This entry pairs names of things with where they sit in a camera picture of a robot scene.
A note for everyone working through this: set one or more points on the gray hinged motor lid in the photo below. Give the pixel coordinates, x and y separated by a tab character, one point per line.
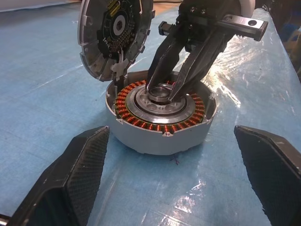
94	35

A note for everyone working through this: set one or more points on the gray round motor housing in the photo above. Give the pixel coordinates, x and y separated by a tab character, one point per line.
141	141

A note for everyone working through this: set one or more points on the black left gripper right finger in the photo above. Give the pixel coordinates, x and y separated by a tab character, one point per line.
277	183

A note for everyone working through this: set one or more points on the white backdrop panel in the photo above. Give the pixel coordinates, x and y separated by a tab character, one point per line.
23	3

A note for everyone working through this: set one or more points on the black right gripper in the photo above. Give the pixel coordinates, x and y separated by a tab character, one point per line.
200	14

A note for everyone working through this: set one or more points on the small dark thread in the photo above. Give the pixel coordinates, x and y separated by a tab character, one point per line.
175	160

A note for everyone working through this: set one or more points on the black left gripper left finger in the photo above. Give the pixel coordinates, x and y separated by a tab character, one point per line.
70	183

